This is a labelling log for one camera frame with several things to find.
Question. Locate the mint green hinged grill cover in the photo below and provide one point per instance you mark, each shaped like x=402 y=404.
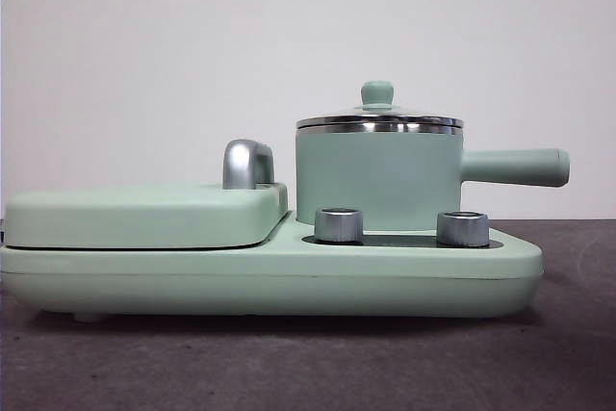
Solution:
x=135 y=216

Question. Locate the glass lid with mint knob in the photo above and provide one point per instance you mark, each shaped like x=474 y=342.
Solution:
x=377 y=92

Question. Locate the black control panel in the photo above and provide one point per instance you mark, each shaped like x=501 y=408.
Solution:
x=399 y=240

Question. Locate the mint green breakfast machine base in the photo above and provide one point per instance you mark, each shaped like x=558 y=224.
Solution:
x=144 y=281

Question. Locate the silver control dial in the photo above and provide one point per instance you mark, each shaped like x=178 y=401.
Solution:
x=339 y=224
x=463 y=228

